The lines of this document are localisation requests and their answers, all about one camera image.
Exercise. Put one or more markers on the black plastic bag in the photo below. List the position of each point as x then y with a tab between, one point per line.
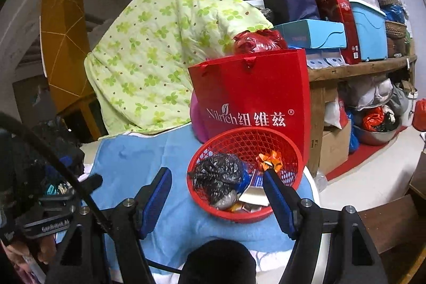
216	171

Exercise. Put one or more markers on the orange plastic bag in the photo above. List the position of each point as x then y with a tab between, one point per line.
372	117

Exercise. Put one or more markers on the brown door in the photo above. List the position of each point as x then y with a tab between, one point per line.
31	96

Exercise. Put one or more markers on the wooden shelf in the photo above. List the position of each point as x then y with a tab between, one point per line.
359	69

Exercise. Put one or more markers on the white blue packets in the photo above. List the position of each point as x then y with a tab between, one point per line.
326	59

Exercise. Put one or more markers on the person's left hand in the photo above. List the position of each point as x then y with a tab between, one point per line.
20	254

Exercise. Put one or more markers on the red plastic bag in paper bag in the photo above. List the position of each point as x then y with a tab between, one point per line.
259	41

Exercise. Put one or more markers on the green floral quilt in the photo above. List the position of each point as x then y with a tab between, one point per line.
159	54

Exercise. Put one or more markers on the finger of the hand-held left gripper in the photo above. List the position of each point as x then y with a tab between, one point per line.
91	183

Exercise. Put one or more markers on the metal basin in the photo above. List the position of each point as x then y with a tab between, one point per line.
376	137

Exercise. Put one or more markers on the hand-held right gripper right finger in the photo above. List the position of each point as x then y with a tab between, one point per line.
278	200

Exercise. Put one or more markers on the black knitted garment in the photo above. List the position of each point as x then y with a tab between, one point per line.
56	134

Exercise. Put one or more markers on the red mesh plastic basket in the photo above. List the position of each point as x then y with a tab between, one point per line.
239	141

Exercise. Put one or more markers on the brown wooden furniture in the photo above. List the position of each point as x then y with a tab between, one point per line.
399	220

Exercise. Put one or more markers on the small blue plastic bag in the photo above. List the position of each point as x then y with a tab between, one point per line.
353	137

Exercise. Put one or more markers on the blue blanket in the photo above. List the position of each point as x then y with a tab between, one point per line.
133	154

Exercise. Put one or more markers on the orange wooden cabinet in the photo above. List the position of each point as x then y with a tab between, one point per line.
63	37

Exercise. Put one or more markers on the white bags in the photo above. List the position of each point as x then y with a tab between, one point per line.
369	92

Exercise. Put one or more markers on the light blue storage bin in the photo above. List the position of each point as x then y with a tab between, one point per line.
369	34

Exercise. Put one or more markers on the dark red box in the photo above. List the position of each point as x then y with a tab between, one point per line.
324	1

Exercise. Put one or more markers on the blue plastic bag on shelf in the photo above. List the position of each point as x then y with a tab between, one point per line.
394	13

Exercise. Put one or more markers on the brown cardboard box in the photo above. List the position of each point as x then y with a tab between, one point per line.
332	147

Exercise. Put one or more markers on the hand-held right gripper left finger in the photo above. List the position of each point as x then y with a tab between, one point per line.
156	200

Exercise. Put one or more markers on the red container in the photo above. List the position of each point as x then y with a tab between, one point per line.
420	114

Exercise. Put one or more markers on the blue printed packet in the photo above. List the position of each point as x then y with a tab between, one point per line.
254	179

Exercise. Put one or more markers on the red floor mat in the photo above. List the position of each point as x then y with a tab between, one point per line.
352	164

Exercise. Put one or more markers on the red printed box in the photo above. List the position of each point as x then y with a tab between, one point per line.
349	34

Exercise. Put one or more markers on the wicker basket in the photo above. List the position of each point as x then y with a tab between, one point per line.
396	29

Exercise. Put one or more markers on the teal cardboard box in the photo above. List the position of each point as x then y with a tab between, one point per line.
306	32

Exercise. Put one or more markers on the orange foil wrapper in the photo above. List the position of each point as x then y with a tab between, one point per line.
269	159

